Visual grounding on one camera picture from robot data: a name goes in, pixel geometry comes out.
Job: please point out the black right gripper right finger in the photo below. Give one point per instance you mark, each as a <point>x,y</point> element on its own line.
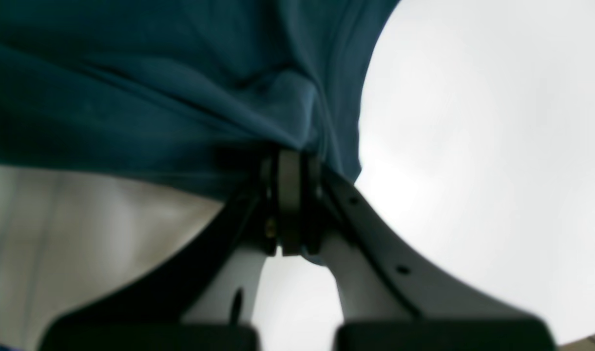
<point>392,298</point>

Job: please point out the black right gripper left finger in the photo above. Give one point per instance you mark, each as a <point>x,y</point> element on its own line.
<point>201,299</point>

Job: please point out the dark navy t-shirt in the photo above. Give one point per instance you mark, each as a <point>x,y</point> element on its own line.
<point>187,93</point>

